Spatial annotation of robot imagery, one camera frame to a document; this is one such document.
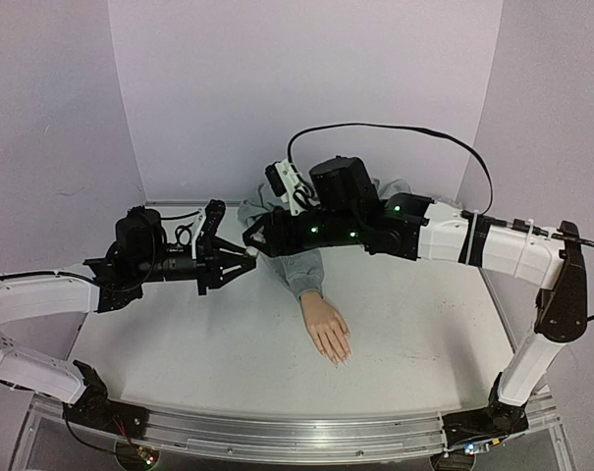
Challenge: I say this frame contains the mannequin hand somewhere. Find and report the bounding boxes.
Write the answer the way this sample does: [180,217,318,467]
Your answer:
[299,290,351,365]

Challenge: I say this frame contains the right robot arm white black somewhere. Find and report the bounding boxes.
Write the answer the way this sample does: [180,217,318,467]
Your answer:
[243,157,588,449]

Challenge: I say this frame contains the grey sweatshirt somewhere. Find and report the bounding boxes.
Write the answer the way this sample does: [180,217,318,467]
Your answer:
[238,179,410,299]

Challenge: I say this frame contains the aluminium front rail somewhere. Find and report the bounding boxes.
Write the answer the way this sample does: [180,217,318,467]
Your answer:
[60,401,528,455]

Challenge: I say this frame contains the black left camera cable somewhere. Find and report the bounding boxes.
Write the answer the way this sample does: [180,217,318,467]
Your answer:
[158,210,202,246]

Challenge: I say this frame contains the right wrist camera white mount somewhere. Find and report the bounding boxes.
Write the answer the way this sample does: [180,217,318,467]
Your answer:
[265,159,319,216]

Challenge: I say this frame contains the black right camera cable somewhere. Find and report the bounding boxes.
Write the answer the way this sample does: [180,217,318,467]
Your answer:
[286,123,495,215]

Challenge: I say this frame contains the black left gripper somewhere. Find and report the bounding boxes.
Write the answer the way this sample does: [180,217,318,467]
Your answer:
[135,236,253,296]

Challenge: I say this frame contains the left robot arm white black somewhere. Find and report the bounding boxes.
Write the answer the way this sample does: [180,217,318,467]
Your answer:
[0,200,256,429]

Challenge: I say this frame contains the black camera cable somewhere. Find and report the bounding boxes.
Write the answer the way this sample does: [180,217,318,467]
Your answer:
[286,123,495,215]
[158,210,202,246]

